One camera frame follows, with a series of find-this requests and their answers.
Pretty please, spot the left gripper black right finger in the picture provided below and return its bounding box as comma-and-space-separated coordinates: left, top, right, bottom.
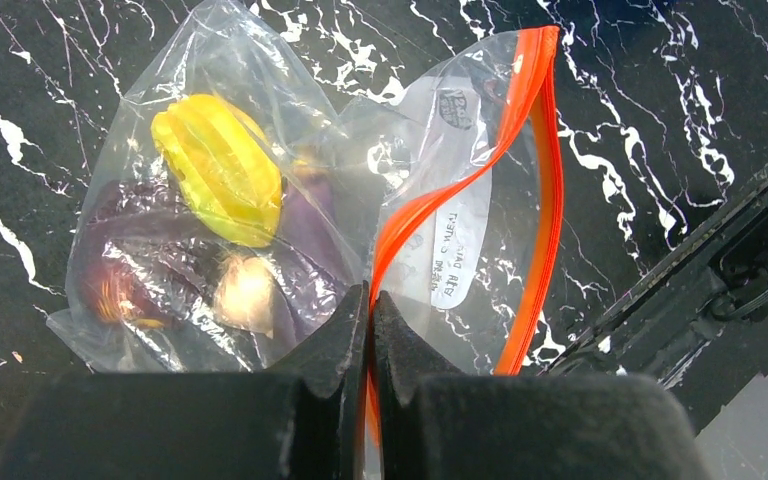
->
371, 293, 710, 479

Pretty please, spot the yellow toy food ring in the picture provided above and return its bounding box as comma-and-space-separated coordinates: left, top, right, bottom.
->
150, 93, 284, 249

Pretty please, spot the dark red toy plum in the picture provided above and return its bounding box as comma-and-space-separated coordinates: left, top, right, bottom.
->
79, 258, 169, 329

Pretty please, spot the white toy garlic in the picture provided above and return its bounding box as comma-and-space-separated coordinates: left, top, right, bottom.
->
213, 254, 275, 338

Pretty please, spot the black marbled table mat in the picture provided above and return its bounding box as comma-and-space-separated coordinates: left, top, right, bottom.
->
0, 1, 768, 443

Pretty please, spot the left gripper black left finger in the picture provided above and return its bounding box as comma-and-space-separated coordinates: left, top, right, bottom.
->
0, 283, 369, 479

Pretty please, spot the purple toy eggplant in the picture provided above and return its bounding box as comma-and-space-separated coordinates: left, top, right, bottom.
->
74, 169, 350, 369

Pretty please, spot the clear zip bag orange zipper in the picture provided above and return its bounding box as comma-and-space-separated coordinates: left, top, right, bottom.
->
46, 0, 565, 480

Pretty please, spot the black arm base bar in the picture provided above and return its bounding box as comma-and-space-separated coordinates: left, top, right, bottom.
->
548, 164, 768, 429

